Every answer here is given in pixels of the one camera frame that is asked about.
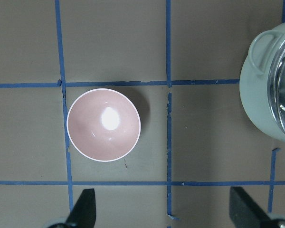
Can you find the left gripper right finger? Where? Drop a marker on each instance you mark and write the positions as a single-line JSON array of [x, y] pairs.
[[244, 212]]

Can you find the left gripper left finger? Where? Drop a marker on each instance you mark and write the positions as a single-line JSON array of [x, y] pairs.
[[82, 214]]

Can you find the pink bowl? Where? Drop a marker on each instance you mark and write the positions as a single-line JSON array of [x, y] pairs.
[[103, 125]]

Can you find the pale green electric pot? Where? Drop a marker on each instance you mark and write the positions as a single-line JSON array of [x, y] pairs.
[[262, 82]]

